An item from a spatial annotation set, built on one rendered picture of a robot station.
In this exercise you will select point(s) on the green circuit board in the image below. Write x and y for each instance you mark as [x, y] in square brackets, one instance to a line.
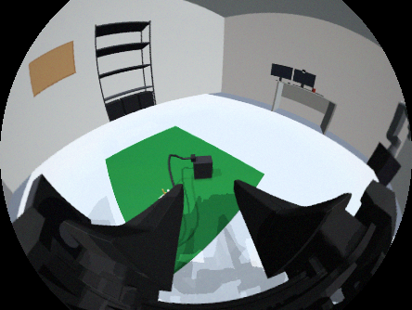
[139, 175]

